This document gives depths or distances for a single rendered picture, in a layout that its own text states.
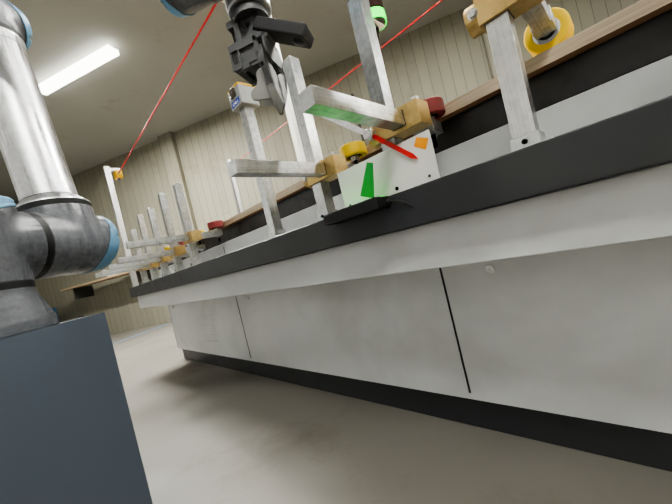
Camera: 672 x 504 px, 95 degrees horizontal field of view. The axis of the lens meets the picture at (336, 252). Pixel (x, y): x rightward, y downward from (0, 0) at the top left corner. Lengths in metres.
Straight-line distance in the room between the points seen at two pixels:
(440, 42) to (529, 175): 4.80
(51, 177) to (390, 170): 0.80
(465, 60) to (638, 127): 4.70
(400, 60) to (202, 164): 3.65
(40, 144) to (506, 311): 1.21
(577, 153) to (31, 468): 0.99
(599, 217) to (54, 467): 0.99
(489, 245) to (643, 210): 0.21
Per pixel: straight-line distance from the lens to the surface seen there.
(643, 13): 0.84
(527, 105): 0.63
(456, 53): 5.27
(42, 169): 1.01
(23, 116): 1.08
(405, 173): 0.69
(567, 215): 0.63
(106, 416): 0.85
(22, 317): 0.81
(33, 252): 0.88
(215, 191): 5.91
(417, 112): 0.70
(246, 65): 0.73
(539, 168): 0.59
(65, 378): 0.80
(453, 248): 0.68
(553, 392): 0.97
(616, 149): 0.58
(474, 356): 0.98
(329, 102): 0.53
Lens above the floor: 0.61
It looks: 1 degrees down
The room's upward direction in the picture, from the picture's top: 14 degrees counter-clockwise
